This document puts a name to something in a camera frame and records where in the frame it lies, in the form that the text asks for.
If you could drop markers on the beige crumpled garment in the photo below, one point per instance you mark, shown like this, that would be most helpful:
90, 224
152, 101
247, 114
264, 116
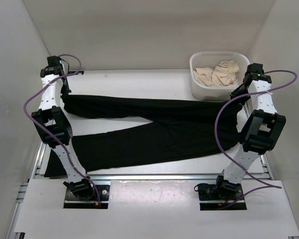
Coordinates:
223, 75

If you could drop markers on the black trousers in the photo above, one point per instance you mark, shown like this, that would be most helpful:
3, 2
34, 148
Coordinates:
177, 130

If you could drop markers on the dark label sticker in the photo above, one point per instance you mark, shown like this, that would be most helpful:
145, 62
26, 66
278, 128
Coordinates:
79, 73

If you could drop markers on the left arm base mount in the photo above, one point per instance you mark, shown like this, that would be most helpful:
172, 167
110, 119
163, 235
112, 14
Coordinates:
102, 196

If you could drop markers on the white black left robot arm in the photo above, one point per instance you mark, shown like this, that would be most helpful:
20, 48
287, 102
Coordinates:
55, 129

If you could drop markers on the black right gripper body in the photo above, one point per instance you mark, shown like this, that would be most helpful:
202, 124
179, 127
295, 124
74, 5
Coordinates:
241, 90

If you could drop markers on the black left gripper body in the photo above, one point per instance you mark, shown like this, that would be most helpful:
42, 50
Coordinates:
65, 89

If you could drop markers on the white plastic basket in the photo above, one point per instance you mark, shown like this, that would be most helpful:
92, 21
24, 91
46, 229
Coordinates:
211, 59

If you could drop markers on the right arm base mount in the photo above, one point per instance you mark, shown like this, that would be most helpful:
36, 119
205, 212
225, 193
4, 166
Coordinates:
206, 196

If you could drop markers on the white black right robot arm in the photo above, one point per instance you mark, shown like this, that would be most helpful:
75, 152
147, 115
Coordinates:
260, 132

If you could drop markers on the aluminium front rail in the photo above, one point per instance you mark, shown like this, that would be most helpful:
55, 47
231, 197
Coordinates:
100, 177

